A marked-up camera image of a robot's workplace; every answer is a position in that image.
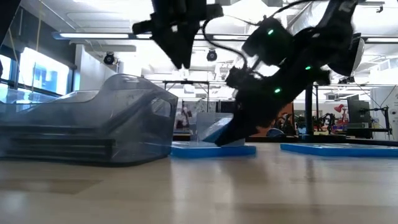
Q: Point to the blue plastic disc case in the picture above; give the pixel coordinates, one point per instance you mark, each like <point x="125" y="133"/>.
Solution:
<point x="342" y="151"/>
<point x="214" y="132"/>
<point x="199" y="152"/>

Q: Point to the bright office window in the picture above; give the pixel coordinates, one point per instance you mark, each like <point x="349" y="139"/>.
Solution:
<point x="43" y="74"/>

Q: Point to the jewel case with white swoosh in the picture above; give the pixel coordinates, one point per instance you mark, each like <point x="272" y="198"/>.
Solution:
<point x="62" y="130"/>

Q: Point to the blue round chair back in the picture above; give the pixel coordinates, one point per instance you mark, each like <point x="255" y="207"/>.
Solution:
<point x="275" y="132"/>

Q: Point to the black jewel case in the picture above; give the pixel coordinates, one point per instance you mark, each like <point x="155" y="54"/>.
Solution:
<point x="62" y="153"/>

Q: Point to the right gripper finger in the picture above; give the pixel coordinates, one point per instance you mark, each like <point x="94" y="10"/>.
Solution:
<point x="231" y="130"/>
<point x="242" y="133"/>

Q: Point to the black computer monitor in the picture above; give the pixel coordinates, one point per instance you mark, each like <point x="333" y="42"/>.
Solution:
<point x="359" y="110"/>

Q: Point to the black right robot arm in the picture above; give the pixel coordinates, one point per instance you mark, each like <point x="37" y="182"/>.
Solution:
<point x="339" y="31"/>

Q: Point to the black ceiling dome camera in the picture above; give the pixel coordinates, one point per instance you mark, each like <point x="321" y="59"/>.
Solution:
<point x="109" y="58"/>
<point x="211" y="56"/>

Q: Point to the red desk lamp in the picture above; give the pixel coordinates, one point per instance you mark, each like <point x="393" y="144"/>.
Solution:
<point x="339" y="108"/>

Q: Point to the black gooseneck desk lamp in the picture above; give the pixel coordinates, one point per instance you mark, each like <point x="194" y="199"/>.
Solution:
<point x="309" y="109"/>

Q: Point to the clear jewel case with disc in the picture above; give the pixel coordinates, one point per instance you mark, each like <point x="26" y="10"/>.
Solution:
<point x="62" y="142"/>

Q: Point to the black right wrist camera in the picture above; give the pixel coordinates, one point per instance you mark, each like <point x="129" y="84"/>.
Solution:
<point x="236" y="77"/>

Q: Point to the grey translucent plastic bin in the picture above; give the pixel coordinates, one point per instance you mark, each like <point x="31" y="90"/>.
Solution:
<point x="200" y="124"/>
<point x="140" y="130"/>

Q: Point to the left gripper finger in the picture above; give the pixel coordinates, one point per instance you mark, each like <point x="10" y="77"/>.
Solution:
<point x="169" y="46"/>
<point x="188" y="46"/>

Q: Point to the long ceiling light fixture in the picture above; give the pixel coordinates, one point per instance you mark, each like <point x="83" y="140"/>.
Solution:
<point x="93" y="35"/>
<point x="227" y="38"/>

